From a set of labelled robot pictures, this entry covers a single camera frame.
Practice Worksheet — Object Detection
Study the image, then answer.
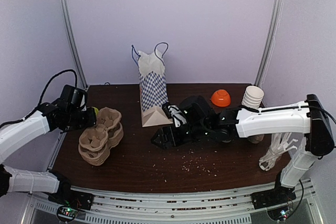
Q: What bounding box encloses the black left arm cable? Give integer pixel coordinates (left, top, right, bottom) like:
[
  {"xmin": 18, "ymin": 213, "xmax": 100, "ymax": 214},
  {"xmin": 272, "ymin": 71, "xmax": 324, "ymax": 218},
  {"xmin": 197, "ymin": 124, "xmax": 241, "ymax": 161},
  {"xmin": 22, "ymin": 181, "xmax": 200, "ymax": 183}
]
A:
[{"xmin": 0, "ymin": 69, "xmax": 78, "ymax": 130}]

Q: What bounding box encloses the blue checkered paper bag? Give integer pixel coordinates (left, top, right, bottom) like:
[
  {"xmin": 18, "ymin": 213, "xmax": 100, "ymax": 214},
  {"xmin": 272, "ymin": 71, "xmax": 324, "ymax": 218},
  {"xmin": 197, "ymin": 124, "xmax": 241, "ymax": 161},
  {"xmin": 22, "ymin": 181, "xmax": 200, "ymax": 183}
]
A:
[{"xmin": 131, "ymin": 42, "xmax": 172, "ymax": 127}]

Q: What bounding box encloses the green plastic bowl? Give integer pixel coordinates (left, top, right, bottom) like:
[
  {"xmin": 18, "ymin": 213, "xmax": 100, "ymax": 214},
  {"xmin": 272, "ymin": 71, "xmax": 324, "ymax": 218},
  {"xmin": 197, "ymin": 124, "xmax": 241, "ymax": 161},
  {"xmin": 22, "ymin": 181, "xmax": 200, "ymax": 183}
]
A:
[{"xmin": 88, "ymin": 106, "xmax": 99, "ymax": 116}]

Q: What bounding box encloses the left aluminium frame post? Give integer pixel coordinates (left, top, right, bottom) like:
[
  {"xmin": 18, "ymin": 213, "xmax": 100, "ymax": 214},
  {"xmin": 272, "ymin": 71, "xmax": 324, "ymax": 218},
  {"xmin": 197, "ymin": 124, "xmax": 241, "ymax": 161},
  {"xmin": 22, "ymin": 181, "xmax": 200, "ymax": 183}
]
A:
[{"xmin": 60, "ymin": 0, "xmax": 89, "ymax": 90}]

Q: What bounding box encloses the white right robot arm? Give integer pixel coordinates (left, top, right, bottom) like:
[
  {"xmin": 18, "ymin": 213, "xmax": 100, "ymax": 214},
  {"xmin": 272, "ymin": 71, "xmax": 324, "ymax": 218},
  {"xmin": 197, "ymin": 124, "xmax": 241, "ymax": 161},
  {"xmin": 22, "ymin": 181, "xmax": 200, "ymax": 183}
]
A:
[{"xmin": 151, "ymin": 94, "xmax": 335, "ymax": 204}]

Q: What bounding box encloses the ceramic mug with coral print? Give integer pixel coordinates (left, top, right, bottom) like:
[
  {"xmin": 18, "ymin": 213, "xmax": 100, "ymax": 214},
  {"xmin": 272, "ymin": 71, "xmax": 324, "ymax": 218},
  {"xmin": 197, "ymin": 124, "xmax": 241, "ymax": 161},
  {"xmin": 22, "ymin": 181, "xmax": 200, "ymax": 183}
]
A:
[{"xmin": 248, "ymin": 134, "xmax": 265, "ymax": 144}]

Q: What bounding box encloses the cardboard cup carrier stack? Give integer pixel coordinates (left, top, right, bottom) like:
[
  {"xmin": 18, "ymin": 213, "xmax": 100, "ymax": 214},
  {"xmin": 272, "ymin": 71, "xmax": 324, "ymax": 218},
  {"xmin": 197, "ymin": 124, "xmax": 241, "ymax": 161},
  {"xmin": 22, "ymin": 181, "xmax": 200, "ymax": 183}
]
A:
[{"xmin": 78, "ymin": 123, "xmax": 124, "ymax": 166}]

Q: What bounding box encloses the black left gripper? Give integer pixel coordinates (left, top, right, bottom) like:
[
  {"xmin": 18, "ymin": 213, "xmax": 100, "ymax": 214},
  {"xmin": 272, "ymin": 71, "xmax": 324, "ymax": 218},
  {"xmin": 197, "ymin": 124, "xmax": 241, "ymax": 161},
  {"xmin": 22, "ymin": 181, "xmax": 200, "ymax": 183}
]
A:
[{"xmin": 67, "ymin": 106, "xmax": 96, "ymax": 130}]

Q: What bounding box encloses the metal front rail base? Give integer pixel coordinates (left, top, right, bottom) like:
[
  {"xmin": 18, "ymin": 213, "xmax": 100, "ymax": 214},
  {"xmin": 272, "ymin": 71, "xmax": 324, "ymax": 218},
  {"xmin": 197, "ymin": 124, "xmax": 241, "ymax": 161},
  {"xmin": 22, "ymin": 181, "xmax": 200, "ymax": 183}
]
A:
[{"xmin": 26, "ymin": 178, "xmax": 323, "ymax": 224}]

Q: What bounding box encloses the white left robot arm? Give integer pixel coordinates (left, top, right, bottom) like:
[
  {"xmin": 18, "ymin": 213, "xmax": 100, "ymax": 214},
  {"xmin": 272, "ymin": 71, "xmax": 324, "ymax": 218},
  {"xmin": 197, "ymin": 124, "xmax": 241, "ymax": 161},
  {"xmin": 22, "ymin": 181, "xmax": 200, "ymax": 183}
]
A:
[{"xmin": 1, "ymin": 85, "xmax": 97, "ymax": 205}]

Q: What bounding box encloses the aluminium frame post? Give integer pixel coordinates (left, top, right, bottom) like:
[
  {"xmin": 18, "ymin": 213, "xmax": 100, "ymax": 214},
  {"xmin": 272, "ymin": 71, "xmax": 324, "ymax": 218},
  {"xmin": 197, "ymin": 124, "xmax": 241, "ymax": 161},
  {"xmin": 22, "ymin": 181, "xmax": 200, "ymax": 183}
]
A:
[
  {"xmin": 255, "ymin": 0, "xmax": 283, "ymax": 88},
  {"xmin": 60, "ymin": 0, "xmax": 89, "ymax": 90}
]

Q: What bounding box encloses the right aluminium frame post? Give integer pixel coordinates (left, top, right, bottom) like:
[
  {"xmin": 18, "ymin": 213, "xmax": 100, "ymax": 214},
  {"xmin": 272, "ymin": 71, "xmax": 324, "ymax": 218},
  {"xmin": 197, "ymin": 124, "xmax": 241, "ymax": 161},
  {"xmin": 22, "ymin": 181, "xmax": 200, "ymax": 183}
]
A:
[{"xmin": 255, "ymin": 0, "xmax": 283, "ymax": 88}]

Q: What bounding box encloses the single cardboard cup carrier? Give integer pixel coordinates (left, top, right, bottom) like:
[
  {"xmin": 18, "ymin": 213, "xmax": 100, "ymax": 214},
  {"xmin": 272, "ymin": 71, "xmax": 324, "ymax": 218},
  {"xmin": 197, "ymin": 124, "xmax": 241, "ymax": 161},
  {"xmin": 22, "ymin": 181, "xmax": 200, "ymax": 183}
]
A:
[{"xmin": 79, "ymin": 107, "xmax": 124, "ymax": 152}]

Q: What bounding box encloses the white paper cup stack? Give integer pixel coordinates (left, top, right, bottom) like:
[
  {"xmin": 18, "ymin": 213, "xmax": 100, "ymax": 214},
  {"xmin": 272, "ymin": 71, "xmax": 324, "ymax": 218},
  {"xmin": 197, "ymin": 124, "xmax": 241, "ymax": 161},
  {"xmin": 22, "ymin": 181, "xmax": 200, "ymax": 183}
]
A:
[{"xmin": 241, "ymin": 86, "xmax": 264, "ymax": 109}]

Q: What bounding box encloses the orange plastic bowl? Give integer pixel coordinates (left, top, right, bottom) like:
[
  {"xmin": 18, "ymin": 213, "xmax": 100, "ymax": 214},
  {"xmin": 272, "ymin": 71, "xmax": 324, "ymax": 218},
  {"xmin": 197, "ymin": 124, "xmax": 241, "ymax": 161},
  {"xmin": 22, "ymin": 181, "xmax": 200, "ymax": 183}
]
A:
[{"xmin": 211, "ymin": 89, "xmax": 231, "ymax": 108}]

